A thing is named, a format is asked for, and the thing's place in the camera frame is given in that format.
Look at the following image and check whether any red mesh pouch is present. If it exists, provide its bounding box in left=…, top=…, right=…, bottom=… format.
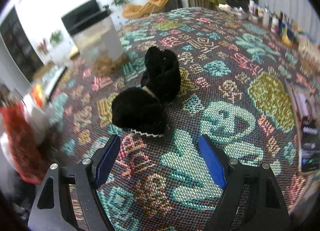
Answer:
left=1, top=104, right=48, bottom=185

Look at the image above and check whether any smartphone with video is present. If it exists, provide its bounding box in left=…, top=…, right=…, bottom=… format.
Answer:
left=286, top=80, right=319, bottom=174

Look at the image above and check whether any colourful woven tablecloth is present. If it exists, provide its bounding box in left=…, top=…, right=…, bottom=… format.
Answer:
left=50, top=7, right=319, bottom=230

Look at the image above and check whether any red flower vase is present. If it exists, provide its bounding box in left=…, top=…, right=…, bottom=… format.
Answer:
left=37, top=38, right=49, bottom=55

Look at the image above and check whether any green potted plant left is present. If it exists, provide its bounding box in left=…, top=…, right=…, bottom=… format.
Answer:
left=50, top=30, right=63, bottom=45

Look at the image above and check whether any green potted plant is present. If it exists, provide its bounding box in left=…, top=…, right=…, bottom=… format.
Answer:
left=111, top=0, right=129, bottom=6
left=50, top=30, right=63, bottom=45

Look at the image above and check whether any clear jar black lid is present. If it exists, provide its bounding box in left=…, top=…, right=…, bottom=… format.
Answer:
left=61, top=0, right=128, bottom=77

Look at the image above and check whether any dark glass bookcase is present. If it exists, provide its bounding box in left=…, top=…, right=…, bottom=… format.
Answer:
left=1, top=7, right=43, bottom=83

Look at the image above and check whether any green potted plant right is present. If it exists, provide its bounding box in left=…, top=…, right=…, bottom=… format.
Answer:
left=111, top=0, right=129, bottom=6

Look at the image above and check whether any orange lounge chair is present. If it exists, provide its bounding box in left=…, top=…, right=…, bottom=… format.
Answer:
left=122, top=0, right=169, bottom=19

